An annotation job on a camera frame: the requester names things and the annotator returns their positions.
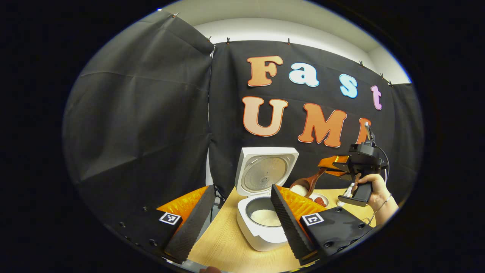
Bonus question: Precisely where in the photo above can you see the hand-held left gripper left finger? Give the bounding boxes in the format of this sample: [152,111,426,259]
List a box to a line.
[113,184,217,265]

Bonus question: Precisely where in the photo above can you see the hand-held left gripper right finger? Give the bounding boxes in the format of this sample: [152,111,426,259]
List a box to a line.
[270,184,375,266]

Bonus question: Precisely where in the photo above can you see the brown wooden spoon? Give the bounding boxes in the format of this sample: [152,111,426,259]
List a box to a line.
[289,168,327,198]

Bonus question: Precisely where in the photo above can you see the white rice cooker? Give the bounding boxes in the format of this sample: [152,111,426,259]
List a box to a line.
[235,146,300,252]

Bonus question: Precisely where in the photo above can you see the white drink bottle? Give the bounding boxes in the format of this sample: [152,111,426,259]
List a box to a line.
[336,182,355,207]

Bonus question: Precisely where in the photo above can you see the beige round plate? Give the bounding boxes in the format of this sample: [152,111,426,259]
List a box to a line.
[308,192,330,208]

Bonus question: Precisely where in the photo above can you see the black cable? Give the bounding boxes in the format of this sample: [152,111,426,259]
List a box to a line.
[375,146,390,179]

